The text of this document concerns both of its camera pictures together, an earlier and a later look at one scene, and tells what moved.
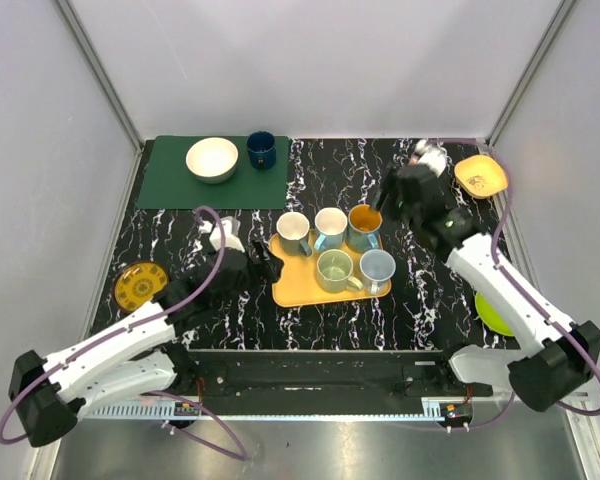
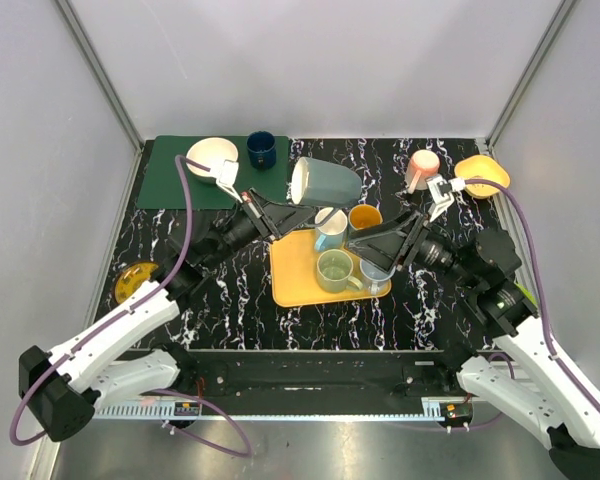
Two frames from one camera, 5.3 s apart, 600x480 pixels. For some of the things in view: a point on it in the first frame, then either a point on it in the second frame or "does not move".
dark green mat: (169, 183) does not move
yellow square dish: (481, 176) does not move
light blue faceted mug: (330, 224) does not move
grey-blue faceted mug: (293, 228) -> (321, 183)
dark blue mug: (261, 148) does not move
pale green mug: (333, 272) does not move
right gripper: (380, 196) -> (383, 248)
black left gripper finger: (273, 267) -> (284, 226)
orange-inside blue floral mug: (364, 221) does not move
